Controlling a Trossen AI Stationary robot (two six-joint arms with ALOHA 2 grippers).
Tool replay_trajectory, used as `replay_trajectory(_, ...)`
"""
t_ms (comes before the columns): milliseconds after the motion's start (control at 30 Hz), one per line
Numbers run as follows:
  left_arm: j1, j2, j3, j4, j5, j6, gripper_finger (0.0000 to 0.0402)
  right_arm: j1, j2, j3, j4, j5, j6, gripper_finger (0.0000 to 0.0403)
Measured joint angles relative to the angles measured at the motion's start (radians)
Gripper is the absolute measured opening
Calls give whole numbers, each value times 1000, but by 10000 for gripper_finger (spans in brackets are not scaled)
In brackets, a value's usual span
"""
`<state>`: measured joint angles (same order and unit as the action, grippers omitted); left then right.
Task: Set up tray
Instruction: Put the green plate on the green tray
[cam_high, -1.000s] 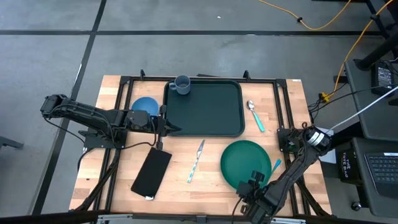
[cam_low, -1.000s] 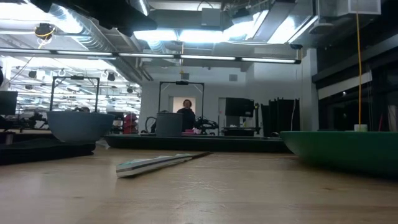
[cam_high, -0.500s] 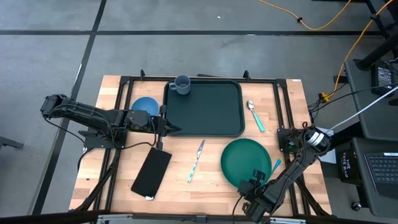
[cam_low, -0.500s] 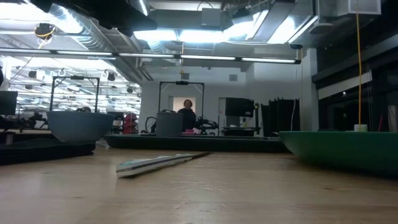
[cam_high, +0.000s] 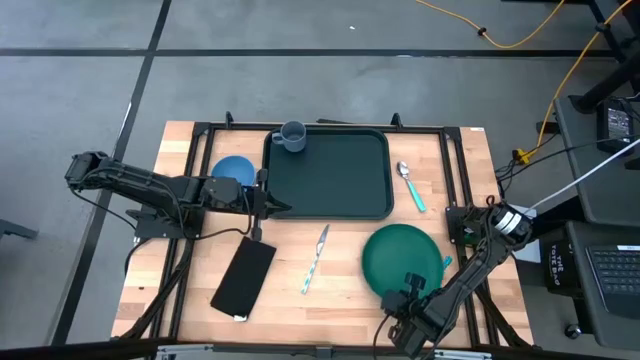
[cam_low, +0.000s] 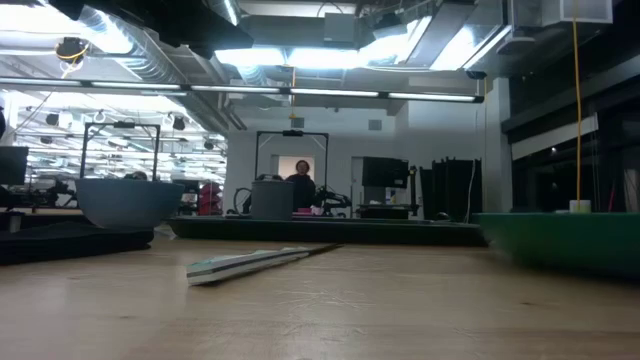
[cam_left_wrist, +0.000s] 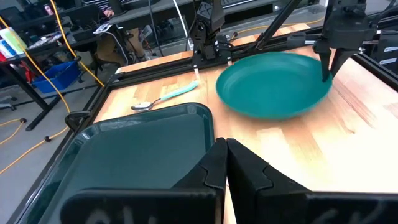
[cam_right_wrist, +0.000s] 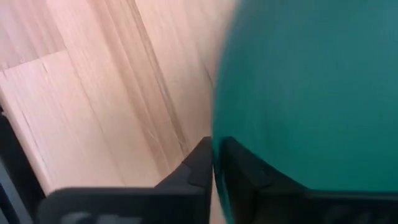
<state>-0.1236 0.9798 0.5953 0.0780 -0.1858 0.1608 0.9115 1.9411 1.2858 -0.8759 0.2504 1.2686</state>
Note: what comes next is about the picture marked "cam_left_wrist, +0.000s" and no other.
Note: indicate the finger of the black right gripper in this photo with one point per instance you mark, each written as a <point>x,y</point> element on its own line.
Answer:
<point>340,57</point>
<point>325,63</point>

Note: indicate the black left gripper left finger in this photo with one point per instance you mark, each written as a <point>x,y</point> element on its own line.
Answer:
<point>199,202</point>

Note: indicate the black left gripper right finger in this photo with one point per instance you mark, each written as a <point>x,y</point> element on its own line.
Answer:
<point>264,202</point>

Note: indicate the green plate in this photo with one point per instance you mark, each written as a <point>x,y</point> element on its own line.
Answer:
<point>267,84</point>

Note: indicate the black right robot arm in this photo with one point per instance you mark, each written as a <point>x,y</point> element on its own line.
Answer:
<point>208,31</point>

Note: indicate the dark green plastic tray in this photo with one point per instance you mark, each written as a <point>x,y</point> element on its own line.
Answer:
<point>140,149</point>

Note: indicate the black box with white labels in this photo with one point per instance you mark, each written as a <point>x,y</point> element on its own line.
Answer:
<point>382,40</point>

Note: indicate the black table clamp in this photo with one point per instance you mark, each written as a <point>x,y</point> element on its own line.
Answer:
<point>76,119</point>

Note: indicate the grey side desk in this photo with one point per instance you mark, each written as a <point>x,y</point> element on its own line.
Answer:
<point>161,11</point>

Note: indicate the person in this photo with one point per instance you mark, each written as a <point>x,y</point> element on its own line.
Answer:
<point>109,46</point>

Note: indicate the black workbench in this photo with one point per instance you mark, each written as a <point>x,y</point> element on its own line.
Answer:
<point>40,102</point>

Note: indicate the blue plastic bin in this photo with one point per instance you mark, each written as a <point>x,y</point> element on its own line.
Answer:
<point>56,77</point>

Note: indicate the red container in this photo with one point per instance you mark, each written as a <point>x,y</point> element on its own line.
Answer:
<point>2,57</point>

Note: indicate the white and blue container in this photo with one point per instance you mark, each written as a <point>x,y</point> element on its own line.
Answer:
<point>6,49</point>

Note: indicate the pale green container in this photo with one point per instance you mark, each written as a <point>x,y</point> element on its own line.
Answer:
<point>14,40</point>

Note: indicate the black aluminium table frame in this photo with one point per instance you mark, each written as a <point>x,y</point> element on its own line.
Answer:
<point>149,74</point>

